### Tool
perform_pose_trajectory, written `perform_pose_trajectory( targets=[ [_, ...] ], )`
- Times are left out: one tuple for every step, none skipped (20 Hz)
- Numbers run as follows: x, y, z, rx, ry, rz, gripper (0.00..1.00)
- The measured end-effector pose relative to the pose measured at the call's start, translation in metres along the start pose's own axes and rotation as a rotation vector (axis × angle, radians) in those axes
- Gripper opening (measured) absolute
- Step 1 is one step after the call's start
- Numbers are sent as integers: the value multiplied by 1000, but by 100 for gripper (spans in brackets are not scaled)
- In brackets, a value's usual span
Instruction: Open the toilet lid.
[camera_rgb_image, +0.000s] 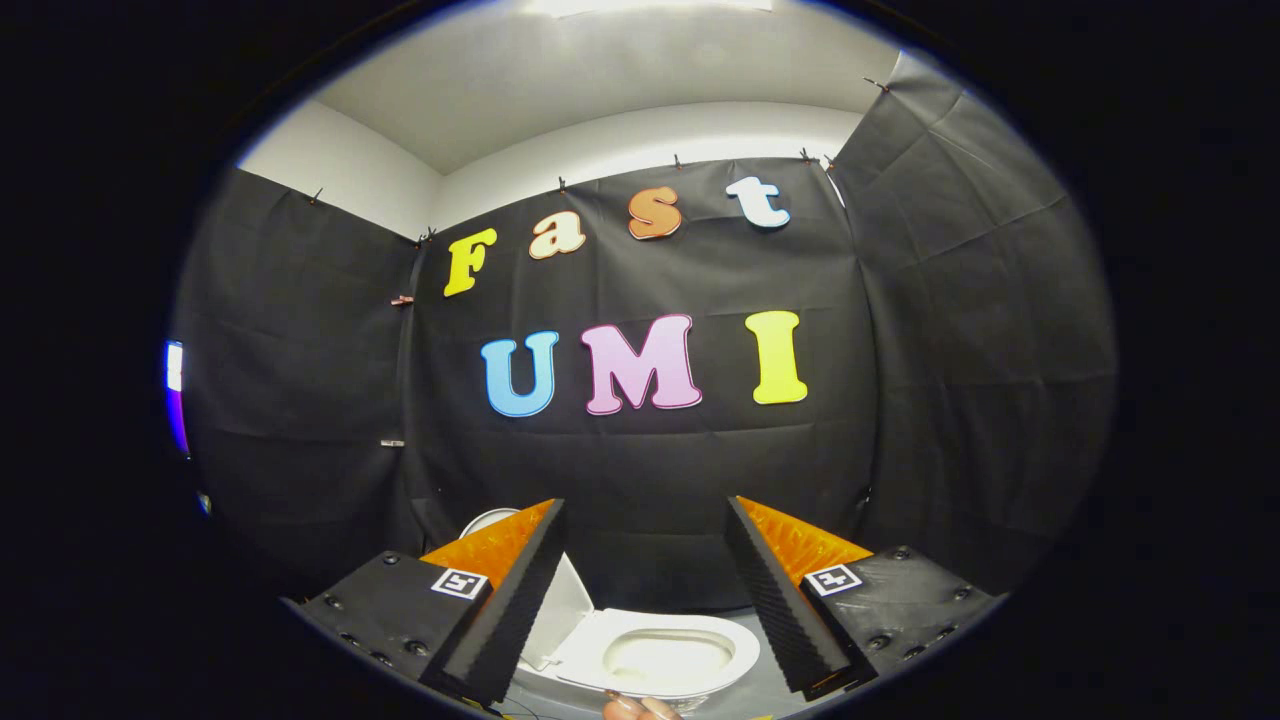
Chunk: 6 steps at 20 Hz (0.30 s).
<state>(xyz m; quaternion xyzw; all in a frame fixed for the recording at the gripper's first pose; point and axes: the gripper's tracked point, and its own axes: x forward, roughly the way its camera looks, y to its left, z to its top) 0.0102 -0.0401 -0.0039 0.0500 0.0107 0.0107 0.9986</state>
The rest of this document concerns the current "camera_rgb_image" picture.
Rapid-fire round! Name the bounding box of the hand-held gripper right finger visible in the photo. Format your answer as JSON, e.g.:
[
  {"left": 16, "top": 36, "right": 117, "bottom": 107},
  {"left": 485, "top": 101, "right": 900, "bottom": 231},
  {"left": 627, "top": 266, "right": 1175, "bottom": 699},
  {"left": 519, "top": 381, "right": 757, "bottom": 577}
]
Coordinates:
[{"left": 726, "top": 495, "right": 1006, "bottom": 701}]

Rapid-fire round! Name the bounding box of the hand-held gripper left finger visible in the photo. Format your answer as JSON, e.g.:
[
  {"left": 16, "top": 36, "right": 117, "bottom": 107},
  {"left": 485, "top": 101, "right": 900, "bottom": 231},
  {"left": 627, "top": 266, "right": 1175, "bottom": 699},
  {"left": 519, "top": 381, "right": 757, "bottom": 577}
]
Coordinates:
[{"left": 298, "top": 498, "right": 567, "bottom": 707}]

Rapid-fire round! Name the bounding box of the white toilet lid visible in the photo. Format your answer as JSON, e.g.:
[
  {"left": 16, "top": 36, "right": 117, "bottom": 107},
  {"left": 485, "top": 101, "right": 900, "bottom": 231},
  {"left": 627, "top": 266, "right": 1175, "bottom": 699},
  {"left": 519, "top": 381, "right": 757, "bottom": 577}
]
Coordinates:
[{"left": 460, "top": 508, "right": 597, "bottom": 673}]

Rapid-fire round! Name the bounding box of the glowing screen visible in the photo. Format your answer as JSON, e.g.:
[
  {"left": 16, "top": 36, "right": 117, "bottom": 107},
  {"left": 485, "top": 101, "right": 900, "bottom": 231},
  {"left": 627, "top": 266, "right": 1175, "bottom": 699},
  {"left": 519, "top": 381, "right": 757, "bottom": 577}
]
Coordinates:
[{"left": 165, "top": 340, "right": 191, "bottom": 456}]

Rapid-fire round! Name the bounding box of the row of dark cloth clips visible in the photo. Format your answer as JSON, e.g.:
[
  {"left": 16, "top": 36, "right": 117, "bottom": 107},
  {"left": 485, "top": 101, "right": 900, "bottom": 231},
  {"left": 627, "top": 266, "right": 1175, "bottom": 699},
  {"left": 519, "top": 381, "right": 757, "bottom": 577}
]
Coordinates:
[{"left": 308, "top": 78, "right": 891, "bottom": 243}]

